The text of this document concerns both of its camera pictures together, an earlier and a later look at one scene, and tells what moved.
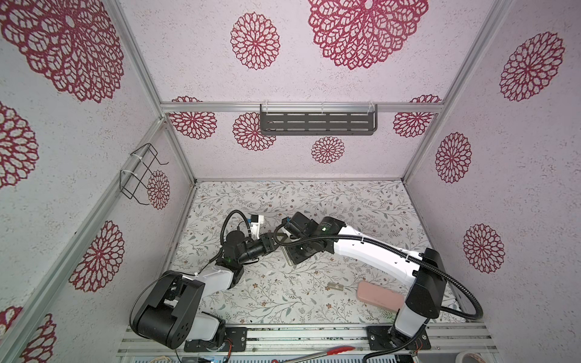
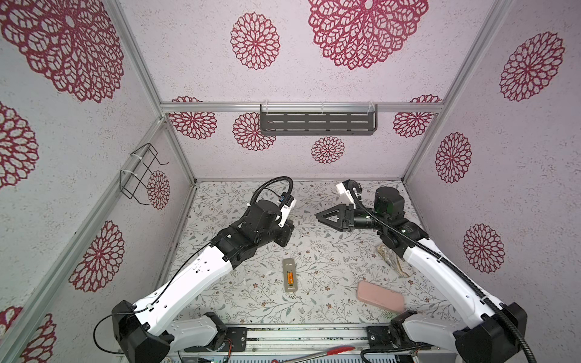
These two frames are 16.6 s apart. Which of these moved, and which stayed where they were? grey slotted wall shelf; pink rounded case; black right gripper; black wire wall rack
Moved: black right gripper
Stayed: pink rounded case; black wire wall rack; grey slotted wall shelf
